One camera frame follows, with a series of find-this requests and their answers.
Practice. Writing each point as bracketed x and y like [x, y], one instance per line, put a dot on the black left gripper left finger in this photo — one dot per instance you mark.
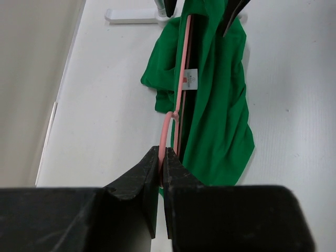
[120, 216]

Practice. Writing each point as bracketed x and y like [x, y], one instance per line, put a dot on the white and metal clothes rack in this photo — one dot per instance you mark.
[155, 15]

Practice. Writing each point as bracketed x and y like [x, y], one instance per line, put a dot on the pink wire hanger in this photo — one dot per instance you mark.
[175, 115]

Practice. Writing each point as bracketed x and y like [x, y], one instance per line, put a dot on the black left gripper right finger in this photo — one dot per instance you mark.
[230, 218]

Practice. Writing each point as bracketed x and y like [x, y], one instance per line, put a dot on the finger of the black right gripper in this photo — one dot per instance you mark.
[232, 10]
[170, 6]

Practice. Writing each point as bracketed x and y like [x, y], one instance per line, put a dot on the green t shirt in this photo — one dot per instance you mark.
[217, 141]

